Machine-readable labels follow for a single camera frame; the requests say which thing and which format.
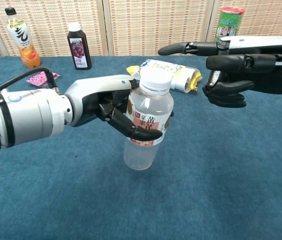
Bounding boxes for dark grape juice bottle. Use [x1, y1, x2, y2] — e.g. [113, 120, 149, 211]
[67, 22, 93, 71]

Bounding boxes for bamboo folding screen panel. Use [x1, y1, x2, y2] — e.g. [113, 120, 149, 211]
[103, 0, 216, 56]
[207, 0, 282, 42]
[0, 0, 107, 57]

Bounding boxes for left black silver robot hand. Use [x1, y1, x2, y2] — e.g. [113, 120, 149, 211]
[64, 74, 164, 142]

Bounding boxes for yellow white snack package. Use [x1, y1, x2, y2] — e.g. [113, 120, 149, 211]
[126, 58, 203, 94]

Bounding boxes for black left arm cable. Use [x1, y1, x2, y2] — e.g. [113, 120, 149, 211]
[0, 67, 60, 102]

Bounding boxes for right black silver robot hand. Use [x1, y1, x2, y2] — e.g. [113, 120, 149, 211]
[157, 36, 282, 109]

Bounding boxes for pink patterned tissue pack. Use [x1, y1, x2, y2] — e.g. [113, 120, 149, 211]
[25, 71, 61, 88]

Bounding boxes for green chip can red lid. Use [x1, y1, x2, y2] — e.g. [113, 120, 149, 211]
[214, 6, 246, 44]

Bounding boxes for white bottle cap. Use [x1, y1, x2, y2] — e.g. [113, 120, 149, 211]
[138, 66, 173, 92]

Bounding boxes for clear plastic water bottle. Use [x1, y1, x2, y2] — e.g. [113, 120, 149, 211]
[123, 66, 174, 171]

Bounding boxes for blue felt table mat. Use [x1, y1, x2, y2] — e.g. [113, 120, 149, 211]
[0, 55, 282, 240]

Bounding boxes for orange juice bottle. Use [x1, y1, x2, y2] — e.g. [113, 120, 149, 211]
[4, 7, 42, 69]

